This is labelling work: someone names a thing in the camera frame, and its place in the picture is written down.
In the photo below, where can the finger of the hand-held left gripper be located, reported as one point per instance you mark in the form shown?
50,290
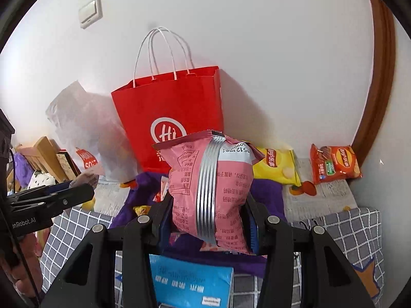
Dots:
74,194
57,188

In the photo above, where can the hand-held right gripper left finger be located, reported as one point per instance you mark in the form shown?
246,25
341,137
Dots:
166,231

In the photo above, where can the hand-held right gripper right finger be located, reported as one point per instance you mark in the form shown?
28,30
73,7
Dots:
254,239

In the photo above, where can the pale pink snack bag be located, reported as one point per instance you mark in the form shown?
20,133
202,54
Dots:
88,179

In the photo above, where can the yellow snack packet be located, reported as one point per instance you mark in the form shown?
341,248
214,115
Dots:
141,210

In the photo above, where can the purple fabric basket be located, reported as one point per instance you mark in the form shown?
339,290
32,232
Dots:
266,192

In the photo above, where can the person's left hand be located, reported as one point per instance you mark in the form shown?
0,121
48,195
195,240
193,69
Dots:
19,272

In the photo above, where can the white spotted cloth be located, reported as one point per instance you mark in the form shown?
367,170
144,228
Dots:
40,179

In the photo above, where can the wooden headboard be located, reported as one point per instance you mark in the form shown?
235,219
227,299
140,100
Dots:
43,150

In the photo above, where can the blue tissue pack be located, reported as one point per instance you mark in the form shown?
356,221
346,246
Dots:
192,282

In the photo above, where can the white plastic shopping bag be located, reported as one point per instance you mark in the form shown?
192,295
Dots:
80,125

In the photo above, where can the yellow chips bag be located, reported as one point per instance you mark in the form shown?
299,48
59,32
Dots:
276,166

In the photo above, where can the grey checked blanket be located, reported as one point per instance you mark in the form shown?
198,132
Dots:
337,231

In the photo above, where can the orange chips bag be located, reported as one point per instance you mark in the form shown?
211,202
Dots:
337,163

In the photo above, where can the red paper bag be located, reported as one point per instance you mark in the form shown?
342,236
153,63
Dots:
179,102

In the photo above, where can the white light switch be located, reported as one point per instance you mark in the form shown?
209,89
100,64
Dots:
90,11

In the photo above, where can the brown wooden door frame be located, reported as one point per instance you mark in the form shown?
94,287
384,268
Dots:
379,86

